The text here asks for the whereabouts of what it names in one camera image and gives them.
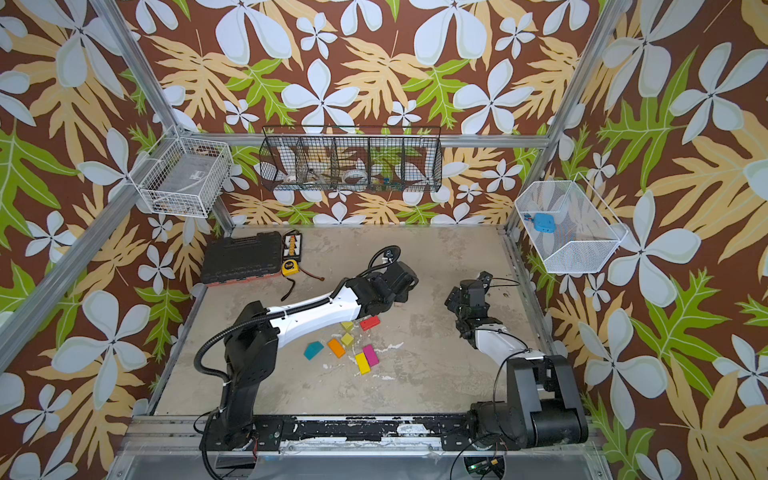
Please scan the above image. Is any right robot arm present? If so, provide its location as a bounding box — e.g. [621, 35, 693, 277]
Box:
[445, 277, 589, 450]

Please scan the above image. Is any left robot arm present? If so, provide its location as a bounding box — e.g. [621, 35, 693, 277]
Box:
[193, 261, 418, 451]

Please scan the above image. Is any red wood block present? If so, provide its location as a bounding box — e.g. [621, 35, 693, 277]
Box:
[359, 316, 381, 331]

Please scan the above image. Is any yellow cube block lower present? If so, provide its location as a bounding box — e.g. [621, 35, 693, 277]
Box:
[341, 333, 355, 347]

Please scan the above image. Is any magenta wood block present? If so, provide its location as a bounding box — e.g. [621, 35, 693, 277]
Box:
[363, 345, 380, 367]

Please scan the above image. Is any orange wood block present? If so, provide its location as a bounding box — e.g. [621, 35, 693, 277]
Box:
[328, 338, 346, 358]

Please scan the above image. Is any yellow long block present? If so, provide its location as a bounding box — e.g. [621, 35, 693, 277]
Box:
[355, 353, 371, 375]

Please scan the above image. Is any teal wood block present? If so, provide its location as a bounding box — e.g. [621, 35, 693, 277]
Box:
[304, 341, 324, 361]

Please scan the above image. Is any yellow tape measure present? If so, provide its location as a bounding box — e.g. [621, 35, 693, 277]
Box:
[281, 259, 300, 277]

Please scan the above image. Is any blue object in basket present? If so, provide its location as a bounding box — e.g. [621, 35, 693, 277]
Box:
[524, 213, 557, 234]

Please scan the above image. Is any black and red tool case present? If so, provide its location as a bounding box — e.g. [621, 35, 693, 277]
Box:
[200, 231, 282, 285]

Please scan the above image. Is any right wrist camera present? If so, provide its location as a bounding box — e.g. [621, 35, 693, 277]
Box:
[477, 271, 493, 291]

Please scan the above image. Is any white wire basket right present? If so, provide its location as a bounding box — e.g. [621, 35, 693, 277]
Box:
[515, 174, 629, 276]

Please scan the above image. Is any white wire basket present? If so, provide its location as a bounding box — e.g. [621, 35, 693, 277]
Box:
[515, 174, 629, 276]
[134, 134, 233, 218]

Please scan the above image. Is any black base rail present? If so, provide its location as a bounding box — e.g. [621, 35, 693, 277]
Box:
[246, 413, 470, 452]

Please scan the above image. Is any black wire basket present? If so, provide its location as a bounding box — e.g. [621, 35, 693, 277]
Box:
[256, 125, 444, 192]

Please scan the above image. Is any white wire basket left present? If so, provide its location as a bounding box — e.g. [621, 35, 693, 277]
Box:
[134, 134, 233, 218]

